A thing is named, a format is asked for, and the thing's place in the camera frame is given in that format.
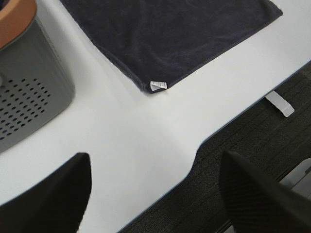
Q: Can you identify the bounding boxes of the grey robot base corner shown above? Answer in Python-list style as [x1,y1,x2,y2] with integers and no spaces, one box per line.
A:
[279,158,311,189]

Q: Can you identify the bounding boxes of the dark navy towel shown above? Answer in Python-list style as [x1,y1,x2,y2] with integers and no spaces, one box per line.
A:
[62,0,283,93]

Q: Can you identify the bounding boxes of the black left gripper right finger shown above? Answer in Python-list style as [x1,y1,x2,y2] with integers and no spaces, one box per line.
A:
[220,151,311,233]

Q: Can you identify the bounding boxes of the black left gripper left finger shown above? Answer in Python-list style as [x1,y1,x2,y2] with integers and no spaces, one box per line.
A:
[0,153,92,233]

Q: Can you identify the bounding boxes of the grey perforated basket orange rim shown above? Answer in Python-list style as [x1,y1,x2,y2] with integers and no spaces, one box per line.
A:
[0,0,74,151]

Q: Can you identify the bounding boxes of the white table leg foot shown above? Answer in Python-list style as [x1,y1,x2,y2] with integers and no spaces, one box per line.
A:
[265,90,295,117]

